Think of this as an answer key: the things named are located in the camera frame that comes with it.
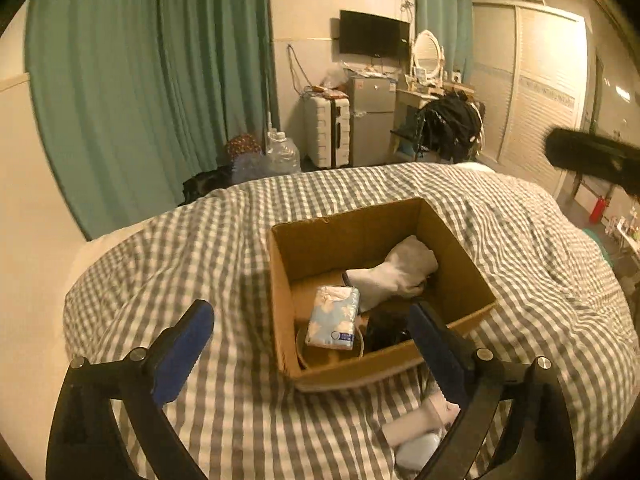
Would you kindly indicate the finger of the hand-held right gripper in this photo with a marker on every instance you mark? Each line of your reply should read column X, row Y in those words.
column 580, row 152

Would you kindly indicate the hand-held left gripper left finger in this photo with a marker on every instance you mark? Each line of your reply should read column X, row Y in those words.
column 184, row 352

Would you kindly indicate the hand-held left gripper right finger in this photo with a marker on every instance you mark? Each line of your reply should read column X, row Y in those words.
column 440, row 357

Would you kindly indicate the white sock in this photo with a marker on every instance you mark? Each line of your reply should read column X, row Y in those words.
column 415, row 422

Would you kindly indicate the light blue case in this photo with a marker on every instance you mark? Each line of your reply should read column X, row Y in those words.
column 417, row 452

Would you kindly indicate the brown cardboard box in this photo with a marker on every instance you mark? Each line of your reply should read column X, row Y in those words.
column 350, row 232

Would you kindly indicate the black object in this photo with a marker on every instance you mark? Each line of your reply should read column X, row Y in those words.
column 387, row 327

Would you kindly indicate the red fire extinguisher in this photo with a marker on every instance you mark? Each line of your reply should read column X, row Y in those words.
column 599, row 210

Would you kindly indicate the white louvred wardrobe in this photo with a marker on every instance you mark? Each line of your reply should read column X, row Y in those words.
column 540, row 85

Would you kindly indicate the small cluttered side table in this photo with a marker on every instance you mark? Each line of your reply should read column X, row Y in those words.
column 625, row 232

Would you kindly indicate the white cloth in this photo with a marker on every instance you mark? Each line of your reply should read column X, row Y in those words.
column 400, row 270

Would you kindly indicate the grey checked blanket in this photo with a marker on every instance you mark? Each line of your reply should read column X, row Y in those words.
column 200, row 240

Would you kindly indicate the blue floral tissue pack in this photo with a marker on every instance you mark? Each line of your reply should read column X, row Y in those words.
column 332, row 317

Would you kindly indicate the round beige bowl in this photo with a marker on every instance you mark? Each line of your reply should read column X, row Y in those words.
column 325, row 358

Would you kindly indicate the black clothes pile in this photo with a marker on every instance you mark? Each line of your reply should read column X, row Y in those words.
column 450, row 120

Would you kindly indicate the black bag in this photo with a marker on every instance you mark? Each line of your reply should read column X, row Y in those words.
column 207, row 185

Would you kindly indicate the white dressing table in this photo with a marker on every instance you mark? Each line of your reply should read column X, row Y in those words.
column 407, row 102

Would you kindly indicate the white oval vanity mirror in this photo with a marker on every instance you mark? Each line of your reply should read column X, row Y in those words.
column 427, row 50

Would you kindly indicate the narrow green curtain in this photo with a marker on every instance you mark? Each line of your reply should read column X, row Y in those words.
column 440, row 5

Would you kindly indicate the silver mini fridge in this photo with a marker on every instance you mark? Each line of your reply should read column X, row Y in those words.
column 372, row 125

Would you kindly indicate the red patterned bag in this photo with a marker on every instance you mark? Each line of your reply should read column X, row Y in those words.
column 242, row 145

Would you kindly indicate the clear water jug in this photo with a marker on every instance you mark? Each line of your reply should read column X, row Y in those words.
column 282, row 155

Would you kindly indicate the white suitcase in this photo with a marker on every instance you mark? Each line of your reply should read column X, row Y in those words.
column 322, row 130

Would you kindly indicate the wide green curtain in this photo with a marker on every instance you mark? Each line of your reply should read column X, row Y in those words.
column 125, row 85

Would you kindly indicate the black wall television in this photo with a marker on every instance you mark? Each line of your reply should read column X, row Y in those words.
column 374, row 34

